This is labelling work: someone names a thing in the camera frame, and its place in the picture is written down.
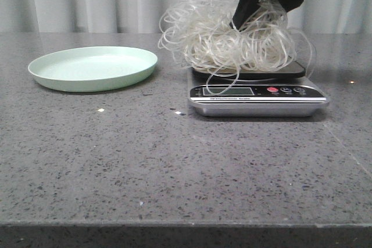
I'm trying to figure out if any white vermicelli noodle bundle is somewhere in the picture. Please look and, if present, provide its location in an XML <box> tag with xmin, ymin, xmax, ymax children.
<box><xmin>158</xmin><ymin>0</ymin><xmax>316</xmax><ymax>85</ymax></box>

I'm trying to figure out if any silver black kitchen scale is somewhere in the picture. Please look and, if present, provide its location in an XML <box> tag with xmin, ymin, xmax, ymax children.
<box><xmin>187</xmin><ymin>62</ymin><xmax>329</xmax><ymax>117</ymax></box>

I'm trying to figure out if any light green round plate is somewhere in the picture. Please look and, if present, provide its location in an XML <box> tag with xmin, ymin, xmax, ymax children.
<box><xmin>28</xmin><ymin>46</ymin><xmax>158</xmax><ymax>92</ymax></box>

